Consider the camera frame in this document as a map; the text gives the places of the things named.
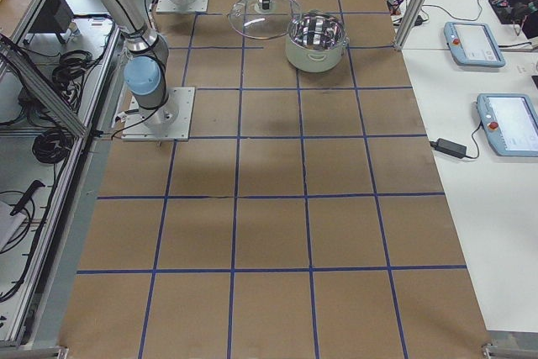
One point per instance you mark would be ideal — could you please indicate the aluminium diagonal frame bar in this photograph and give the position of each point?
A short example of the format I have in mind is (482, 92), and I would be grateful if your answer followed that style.
(39, 86)

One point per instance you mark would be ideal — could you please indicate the upper blue teach pendant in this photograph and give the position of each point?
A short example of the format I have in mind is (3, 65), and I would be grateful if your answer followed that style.
(473, 44)

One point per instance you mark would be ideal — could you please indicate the lower blue teach pendant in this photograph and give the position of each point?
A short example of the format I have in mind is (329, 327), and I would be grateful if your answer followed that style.
(510, 123)

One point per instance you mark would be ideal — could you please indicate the grey-white cooking pot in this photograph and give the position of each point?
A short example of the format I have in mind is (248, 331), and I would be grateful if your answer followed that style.
(315, 41)

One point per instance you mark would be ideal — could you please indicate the black power adapter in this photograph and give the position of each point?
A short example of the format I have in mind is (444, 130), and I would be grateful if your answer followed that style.
(449, 148)

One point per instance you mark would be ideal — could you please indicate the glass pot lid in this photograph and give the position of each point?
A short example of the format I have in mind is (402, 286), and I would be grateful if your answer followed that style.
(249, 19)

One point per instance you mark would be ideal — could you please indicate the blue teach pendant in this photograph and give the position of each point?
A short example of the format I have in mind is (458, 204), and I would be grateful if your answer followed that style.
(473, 44)
(510, 123)

